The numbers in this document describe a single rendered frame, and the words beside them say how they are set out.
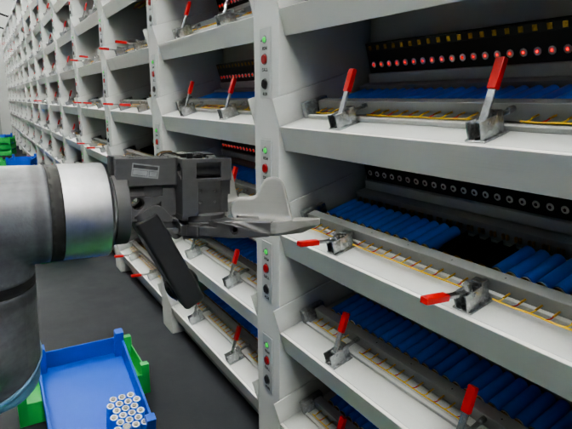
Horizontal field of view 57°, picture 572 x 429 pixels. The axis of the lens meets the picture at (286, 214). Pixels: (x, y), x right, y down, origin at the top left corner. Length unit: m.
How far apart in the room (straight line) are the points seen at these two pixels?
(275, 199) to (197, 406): 0.91
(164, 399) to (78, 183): 0.98
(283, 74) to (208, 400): 0.83
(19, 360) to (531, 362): 0.50
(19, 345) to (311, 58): 0.68
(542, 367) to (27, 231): 0.50
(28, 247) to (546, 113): 0.53
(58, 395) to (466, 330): 0.99
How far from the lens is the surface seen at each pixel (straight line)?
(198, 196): 0.54
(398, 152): 0.70
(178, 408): 1.38
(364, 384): 0.87
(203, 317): 1.58
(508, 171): 0.59
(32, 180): 0.50
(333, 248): 0.84
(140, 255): 2.18
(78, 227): 0.49
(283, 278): 1.01
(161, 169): 0.53
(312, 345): 0.98
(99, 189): 0.50
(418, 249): 0.76
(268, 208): 0.53
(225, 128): 1.17
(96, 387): 1.38
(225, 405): 1.37
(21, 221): 0.49
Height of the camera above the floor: 0.74
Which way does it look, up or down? 13 degrees down
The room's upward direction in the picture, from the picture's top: straight up
